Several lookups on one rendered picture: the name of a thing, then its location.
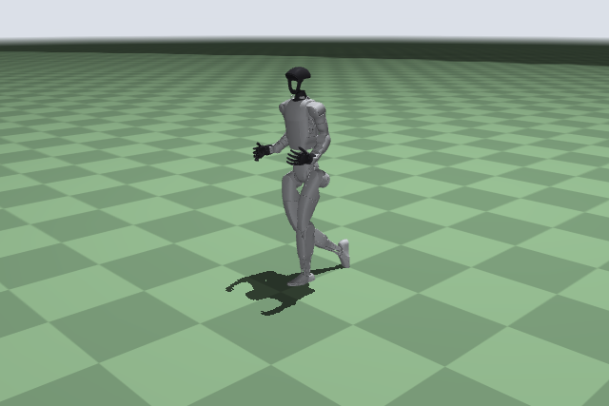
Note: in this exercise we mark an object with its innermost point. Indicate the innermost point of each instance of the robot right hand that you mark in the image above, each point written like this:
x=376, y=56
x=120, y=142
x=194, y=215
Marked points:
x=261, y=150

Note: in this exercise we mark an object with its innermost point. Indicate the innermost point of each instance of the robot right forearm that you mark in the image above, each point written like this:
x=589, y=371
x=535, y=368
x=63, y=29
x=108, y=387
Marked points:
x=281, y=144

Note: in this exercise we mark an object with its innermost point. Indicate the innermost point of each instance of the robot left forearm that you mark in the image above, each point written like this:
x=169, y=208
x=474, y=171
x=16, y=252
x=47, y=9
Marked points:
x=320, y=148

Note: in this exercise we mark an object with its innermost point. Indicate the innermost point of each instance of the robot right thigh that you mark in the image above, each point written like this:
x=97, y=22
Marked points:
x=291, y=197

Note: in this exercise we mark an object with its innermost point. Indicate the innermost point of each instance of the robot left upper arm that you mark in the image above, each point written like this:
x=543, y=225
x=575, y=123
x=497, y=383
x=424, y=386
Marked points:
x=317, y=111

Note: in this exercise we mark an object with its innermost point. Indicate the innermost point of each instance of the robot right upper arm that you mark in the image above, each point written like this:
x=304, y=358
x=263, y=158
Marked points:
x=281, y=108

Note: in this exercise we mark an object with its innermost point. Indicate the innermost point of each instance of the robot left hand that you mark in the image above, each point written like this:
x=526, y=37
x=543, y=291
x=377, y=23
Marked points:
x=303, y=158

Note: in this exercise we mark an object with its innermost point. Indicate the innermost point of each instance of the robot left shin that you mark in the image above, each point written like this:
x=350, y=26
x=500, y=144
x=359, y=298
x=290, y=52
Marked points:
x=305, y=247

